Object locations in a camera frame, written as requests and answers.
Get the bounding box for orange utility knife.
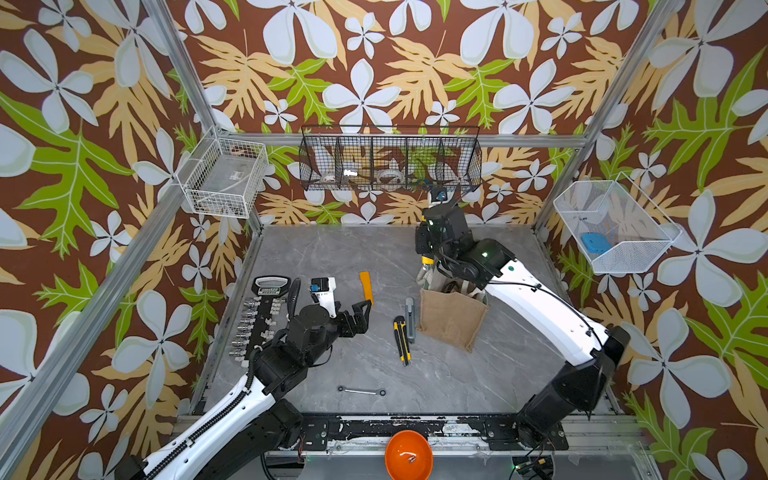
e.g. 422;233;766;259
359;271;374;303

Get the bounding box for grey utility knife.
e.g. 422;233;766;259
405;297;415;330

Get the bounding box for green burlap Christmas tote bag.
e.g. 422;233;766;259
416;264;489;353

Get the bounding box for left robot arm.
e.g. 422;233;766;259
114;300;372;479

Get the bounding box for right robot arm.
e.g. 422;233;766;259
415;202;630;449

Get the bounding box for small silver wrench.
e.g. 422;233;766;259
337;385;387;397

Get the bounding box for blue object in basket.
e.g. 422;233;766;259
581;232;613;256

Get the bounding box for orange bowl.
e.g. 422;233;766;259
384;430;434;480

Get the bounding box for white mesh basket right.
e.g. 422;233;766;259
554;173;682;275

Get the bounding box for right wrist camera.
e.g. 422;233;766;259
428;186;450;206

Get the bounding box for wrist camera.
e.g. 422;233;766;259
310;277;337;318
428;186;450;206

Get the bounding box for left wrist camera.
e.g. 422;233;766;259
310;277;337;318

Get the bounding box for black socket set rail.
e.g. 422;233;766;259
229;275;291;368

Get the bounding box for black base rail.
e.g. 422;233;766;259
298;413;532;452

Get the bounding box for black wire basket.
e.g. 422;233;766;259
297;124;482;193

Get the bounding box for white wire basket left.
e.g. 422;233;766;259
176;127;269;219

